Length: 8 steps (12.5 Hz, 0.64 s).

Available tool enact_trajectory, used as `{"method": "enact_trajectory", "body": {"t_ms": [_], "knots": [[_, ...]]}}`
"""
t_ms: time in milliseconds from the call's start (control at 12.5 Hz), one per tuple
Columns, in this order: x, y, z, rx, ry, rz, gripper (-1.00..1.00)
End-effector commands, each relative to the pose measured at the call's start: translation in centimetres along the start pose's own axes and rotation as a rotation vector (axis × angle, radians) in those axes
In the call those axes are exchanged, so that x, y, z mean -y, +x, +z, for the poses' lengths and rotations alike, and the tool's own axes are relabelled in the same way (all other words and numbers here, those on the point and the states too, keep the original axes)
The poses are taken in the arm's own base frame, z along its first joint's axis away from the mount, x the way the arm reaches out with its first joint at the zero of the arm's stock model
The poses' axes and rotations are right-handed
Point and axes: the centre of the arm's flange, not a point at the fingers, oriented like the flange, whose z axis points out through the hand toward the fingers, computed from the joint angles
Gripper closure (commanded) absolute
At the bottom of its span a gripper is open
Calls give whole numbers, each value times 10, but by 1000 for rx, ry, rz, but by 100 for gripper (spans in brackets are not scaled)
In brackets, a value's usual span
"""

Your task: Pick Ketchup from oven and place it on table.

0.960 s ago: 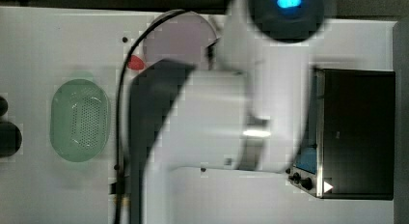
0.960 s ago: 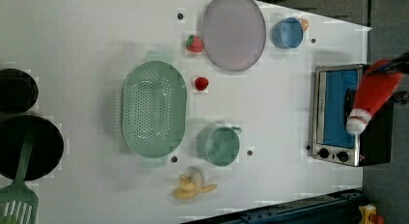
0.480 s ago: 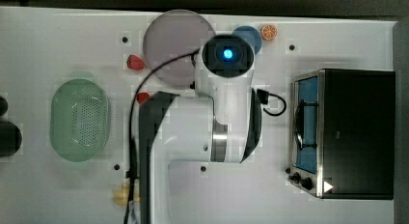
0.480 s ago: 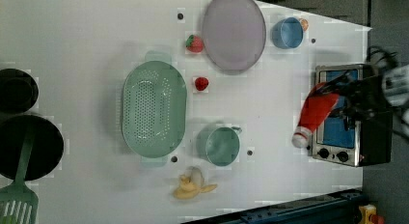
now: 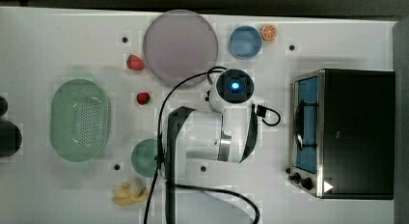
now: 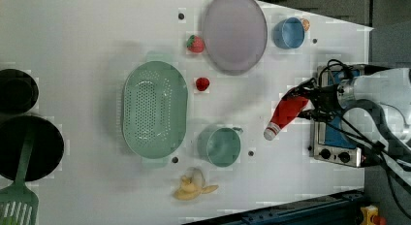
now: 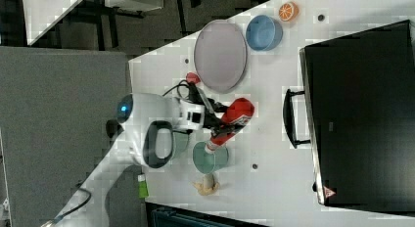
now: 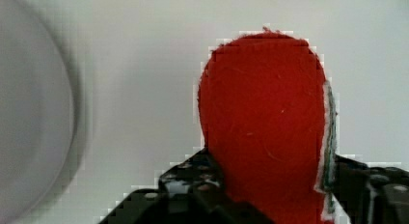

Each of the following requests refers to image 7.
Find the red strawberry with green leaves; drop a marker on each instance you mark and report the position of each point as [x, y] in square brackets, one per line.
[192, 78]

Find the white side table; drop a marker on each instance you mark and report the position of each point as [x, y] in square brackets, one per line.
[41, 15]

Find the green cup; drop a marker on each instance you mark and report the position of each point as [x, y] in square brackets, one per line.
[206, 162]

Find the blue bowl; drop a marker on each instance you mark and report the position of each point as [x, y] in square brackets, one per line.
[264, 33]

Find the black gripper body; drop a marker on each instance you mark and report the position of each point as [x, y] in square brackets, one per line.
[217, 127]

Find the red ketchup bottle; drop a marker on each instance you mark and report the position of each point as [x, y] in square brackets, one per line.
[235, 118]

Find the green white label tag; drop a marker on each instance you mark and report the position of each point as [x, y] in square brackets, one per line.
[142, 186]

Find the black and silver toaster oven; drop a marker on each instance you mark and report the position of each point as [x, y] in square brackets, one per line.
[360, 106]

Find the lilac round plate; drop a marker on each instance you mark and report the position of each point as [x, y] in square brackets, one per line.
[220, 55]

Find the peeled banana toy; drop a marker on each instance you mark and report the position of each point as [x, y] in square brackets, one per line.
[208, 186]

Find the dark blue rail frame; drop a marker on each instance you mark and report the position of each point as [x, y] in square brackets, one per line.
[166, 216]

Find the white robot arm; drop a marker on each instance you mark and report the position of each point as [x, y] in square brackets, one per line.
[148, 122]

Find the orange slice toy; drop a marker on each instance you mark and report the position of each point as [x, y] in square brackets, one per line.
[288, 11]

